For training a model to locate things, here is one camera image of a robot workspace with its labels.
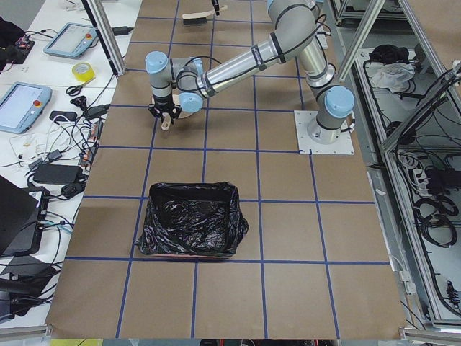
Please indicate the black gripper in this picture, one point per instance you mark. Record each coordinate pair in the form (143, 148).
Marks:
(163, 102)

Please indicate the beige plastic dustpan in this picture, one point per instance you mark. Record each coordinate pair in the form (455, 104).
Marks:
(189, 103)

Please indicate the white hand brush black bristles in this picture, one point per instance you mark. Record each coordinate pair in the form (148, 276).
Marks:
(200, 18)

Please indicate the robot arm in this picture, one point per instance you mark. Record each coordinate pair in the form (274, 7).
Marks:
(181, 84)

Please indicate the bin with black bag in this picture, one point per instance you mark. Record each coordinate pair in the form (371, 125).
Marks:
(193, 219)

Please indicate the yellow tape roll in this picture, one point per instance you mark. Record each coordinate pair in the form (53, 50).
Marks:
(83, 72)

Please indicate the scissors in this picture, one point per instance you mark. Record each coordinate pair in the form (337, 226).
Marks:
(73, 91)

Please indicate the blue teach pendant far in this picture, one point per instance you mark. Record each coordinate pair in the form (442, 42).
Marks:
(72, 41)

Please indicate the blue teach pendant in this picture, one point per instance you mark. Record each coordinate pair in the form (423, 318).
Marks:
(22, 105)
(72, 41)

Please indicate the black power adapter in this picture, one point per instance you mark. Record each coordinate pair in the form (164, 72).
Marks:
(56, 174)

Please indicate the blue teach pendant near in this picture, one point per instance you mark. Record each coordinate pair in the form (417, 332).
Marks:
(22, 105)

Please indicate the black laptop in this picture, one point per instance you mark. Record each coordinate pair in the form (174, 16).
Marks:
(22, 218)

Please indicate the white cloth rag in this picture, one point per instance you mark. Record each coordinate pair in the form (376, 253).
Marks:
(395, 77)

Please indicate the aluminium frame post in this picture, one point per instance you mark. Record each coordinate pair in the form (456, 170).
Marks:
(100, 22)

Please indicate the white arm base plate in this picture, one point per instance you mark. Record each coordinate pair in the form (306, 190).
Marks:
(313, 139)

